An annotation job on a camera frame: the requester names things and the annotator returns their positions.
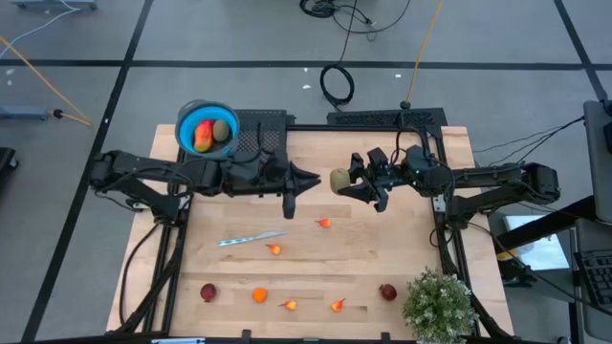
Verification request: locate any black desk beam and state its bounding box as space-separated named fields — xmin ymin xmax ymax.
xmin=494 ymin=194 xmax=599 ymax=254

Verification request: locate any grey desk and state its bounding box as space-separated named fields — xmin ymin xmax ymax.
xmin=571 ymin=217 xmax=612 ymax=343

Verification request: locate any black cable tangle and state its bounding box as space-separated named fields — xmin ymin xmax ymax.
xmin=298 ymin=0 xmax=413 ymax=42

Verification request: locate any green artificial potted plant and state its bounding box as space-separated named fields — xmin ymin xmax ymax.
xmin=402 ymin=267 xmax=479 ymax=344

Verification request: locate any knife with blue patterned handle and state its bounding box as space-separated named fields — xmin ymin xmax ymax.
xmin=218 ymin=229 xmax=290 ymax=247

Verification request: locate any white paper sheet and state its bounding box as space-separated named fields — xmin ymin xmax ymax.
xmin=504 ymin=214 xmax=573 ymax=272

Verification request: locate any yellow cable black end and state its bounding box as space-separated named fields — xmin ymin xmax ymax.
xmin=0 ymin=35 xmax=94 ymax=128
xmin=400 ymin=0 xmax=444 ymax=110

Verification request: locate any black perforated metal plate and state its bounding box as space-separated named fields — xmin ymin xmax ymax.
xmin=326 ymin=107 xmax=448 ymax=140

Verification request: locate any grey monitor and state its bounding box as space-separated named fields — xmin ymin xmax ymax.
xmin=582 ymin=98 xmax=612 ymax=224

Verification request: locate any red yellow toy mango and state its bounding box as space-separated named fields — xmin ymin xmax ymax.
xmin=192 ymin=118 xmax=216 ymax=154

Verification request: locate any brown green toy kiwi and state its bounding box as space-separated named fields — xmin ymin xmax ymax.
xmin=211 ymin=118 xmax=231 ymax=143
xmin=329 ymin=166 xmax=352 ymax=196

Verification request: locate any black keyboard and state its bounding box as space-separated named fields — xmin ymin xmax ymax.
xmin=573 ymin=247 xmax=612 ymax=307

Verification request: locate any blue collapsible bowl grey rim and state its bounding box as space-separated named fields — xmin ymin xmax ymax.
xmin=174 ymin=98 xmax=241 ymax=161

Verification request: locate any thin white cable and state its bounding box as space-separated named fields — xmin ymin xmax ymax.
xmin=0 ymin=0 xmax=80 ymax=58

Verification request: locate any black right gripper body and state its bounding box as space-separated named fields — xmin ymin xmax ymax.
xmin=367 ymin=146 xmax=410 ymax=213

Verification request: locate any black perforated riser shelf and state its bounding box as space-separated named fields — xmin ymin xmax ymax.
xmin=184 ymin=109 xmax=296 ymax=166

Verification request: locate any grey cart base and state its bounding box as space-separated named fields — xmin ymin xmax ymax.
xmin=10 ymin=0 xmax=99 ymax=11
xmin=0 ymin=104 xmax=66 ymax=120

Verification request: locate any black floor object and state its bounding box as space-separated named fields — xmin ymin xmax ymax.
xmin=0 ymin=146 xmax=20 ymax=172

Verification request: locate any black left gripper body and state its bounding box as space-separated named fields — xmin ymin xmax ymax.
xmin=260 ymin=152 xmax=298 ymax=220

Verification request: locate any black coiled cable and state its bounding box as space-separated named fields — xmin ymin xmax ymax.
xmin=318 ymin=0 xmax=359 ymax=112

